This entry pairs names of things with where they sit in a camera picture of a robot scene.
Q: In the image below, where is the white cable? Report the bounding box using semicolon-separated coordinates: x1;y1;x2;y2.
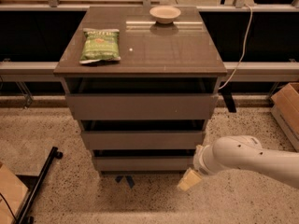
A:
218;4;254;91

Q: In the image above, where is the grey drawer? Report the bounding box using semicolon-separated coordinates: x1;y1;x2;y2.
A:
64;77;220;121
92;149;195;172
81;119;206;150

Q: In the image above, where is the green chip bag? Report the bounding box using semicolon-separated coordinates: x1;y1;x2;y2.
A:
79;28;121;64

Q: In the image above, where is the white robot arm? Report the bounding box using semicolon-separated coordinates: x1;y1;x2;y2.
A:
178;135;299;191

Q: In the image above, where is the beige bowl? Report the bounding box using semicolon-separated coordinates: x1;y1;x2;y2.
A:
149;6;181;24

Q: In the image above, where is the grey drawer cabinet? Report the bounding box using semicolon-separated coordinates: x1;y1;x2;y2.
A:
52;5;228;176

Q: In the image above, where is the grey middle drawer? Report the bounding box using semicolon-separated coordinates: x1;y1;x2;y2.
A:
81;119;206;150

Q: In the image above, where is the black wheeled stand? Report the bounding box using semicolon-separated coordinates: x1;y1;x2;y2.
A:
16;147;64;224

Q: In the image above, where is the blue tape cross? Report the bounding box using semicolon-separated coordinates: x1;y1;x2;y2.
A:
115;175;135;189

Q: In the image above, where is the grey top drawer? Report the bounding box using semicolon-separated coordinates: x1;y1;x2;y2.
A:
64;77;220;121

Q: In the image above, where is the black cable left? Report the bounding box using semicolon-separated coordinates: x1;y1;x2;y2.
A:
0;192;19;223

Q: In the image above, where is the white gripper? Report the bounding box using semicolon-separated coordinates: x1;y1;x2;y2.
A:
177;145;214;191

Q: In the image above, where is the grey bottom drawer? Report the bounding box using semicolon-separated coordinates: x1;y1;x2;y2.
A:
92;149;195;172

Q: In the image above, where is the black bracket leg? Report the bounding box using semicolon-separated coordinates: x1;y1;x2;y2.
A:
220;84;236;113

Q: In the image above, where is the cardboard box right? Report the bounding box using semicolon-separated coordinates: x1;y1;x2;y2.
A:
271;83;299;151

